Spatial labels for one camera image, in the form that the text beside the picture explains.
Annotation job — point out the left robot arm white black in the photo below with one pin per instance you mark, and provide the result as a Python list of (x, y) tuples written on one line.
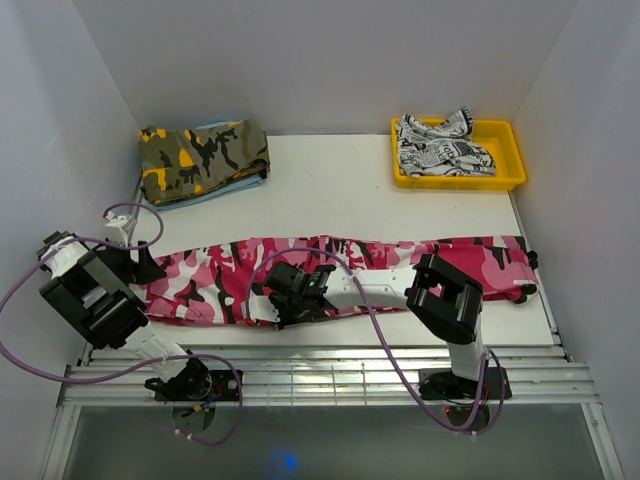
[(91, 288)]

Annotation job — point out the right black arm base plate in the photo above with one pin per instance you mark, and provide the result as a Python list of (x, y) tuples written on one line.
[(442, 384)]

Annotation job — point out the aluminium frame rail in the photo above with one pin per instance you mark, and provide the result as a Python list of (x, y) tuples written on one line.
[(282, 376)]

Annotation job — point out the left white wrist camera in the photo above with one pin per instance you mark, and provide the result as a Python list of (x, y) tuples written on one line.
[(119, 228)]

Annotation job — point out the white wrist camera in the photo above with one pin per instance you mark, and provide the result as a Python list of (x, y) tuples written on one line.
[(259, 308), (119, 228)]

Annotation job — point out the green camouflage folded trousers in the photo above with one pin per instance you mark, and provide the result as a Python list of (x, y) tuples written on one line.
[(160, 150)]

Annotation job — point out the white black newsprint trousers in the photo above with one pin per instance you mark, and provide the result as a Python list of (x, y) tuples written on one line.
[(446, 149)]

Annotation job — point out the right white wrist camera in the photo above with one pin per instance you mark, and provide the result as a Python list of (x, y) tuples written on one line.
[(259, 308)]

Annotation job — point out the yellow plastic tray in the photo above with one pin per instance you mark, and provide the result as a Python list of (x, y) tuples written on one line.
[(497, 137)]

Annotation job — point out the light blue folded garment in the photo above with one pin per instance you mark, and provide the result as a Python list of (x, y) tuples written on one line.
[(235, 187)]

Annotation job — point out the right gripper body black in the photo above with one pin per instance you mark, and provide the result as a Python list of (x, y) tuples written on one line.
[(290, 310)]

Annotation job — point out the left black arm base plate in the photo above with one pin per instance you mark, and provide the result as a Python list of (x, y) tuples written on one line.
[(217, 385)]

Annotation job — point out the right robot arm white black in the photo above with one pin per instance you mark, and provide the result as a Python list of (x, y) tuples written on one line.
[(443, 298)]

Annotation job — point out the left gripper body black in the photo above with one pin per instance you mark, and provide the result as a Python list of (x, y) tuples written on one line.
[(120, 261)]

